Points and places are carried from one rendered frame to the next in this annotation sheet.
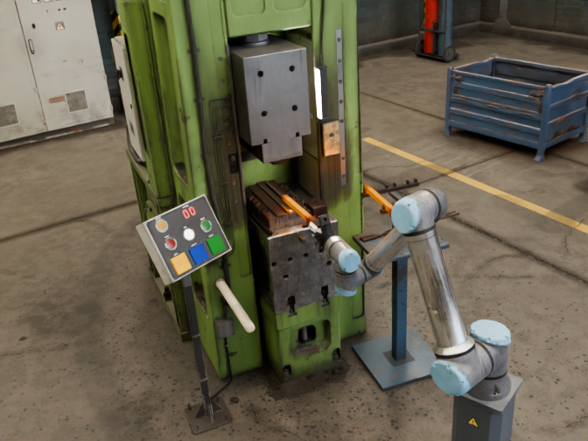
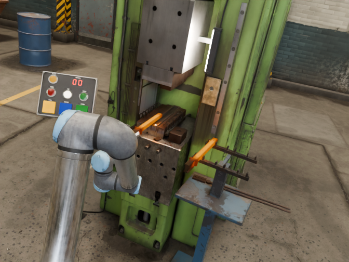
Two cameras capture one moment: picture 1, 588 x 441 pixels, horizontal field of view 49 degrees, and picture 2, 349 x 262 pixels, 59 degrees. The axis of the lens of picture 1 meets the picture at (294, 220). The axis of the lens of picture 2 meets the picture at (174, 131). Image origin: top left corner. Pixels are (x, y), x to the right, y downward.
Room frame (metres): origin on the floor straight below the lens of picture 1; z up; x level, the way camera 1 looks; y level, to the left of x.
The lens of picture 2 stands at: (1.51, -1.24, 1.83)
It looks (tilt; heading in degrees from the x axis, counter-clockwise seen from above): 25 degrees down; 39
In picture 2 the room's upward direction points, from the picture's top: 10 degrees clockwise
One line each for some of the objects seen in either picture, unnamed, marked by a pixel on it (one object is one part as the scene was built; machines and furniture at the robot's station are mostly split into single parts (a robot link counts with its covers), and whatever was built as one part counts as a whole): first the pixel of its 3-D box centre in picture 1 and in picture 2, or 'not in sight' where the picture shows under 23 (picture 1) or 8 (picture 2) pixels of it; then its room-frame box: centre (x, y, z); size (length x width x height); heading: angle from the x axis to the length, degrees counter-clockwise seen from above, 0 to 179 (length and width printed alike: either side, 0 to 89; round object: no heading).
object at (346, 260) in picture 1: (345, 256); (105, 158); (2.30, -0.20, 1.02); 0.12 x 0.09 x 0.10; 21
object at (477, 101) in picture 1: (514, 102); not in sight; (6.25, -2.32, 0.36); 1.20 x 0.80 x 0.72; 36
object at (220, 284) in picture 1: (234, 304); not in sight; (2.60, 0.31, 0.62); 0.44 x 0.05 x 0.05; 22
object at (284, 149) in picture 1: (266, 136); (170, 69); (3.00, 0.11, 1.32); 0.42 x 0.20 x 0.10; 22
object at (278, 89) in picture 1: (269, 86); (183, 31); (3.02, 0.07, 1.56); 0.42 x 0.39 x 0.40; 22
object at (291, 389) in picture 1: (303, 376); (131, 240); (2.76, 0.01, 0.01); 0.58 x 0.39 x 0.01; 112
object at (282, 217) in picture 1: (271, 203); (162, 118); (3.00, 0.11, 0.96); 0.42 x 0.20 x 0.09; 22
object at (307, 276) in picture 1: (284, 244); (164, 152); (3.03, 0.06, 0.69); 0.56 x 0.38 x 0.45; 22
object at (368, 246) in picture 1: (400, 241); (215, 195); (2.86, -0.53, 0.76); 0.40 x 0.30 x 0.02; 108
